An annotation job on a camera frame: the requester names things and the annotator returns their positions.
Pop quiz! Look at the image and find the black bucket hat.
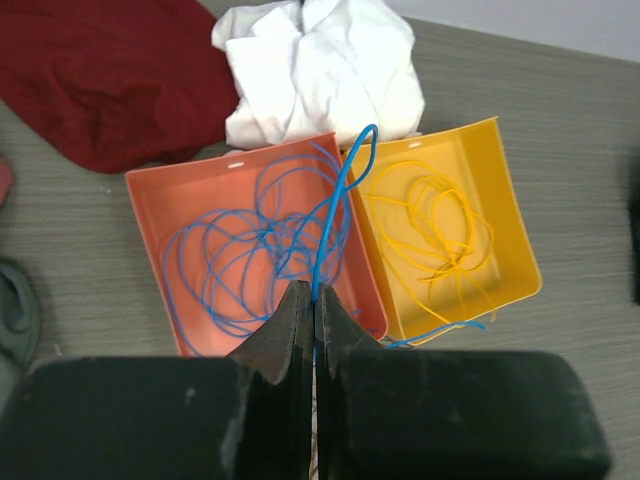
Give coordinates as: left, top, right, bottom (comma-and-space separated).
628, 158, 640, 304

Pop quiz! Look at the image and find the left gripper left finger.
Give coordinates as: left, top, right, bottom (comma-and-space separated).
1, 281, 313, 479

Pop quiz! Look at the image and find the yellow plastic tray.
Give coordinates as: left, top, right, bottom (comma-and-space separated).
344, 118, 542, 346

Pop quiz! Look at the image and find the light blue cable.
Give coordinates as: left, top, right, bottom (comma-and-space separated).
161, 142, 356, 357

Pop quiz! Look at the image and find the dark red cloth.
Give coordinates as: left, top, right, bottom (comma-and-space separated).
1, 1, 239, 173

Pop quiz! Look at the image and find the pink cloth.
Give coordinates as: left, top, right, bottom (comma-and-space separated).
0, 156, 14, 206

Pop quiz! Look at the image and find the grey cloth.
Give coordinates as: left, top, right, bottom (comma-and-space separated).
1, 258, 42, 368

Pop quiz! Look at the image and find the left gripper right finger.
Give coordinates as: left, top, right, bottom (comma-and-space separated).
314, 285, 612, 479

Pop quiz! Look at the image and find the white cloth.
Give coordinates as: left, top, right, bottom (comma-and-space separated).
211, 1, 425, 149

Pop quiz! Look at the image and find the yellow cable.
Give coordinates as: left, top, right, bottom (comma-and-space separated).
369, 159, 498, 326

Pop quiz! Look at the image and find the coral orange plastic tray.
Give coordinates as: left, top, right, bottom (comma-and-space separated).
126, 133, 388, 357

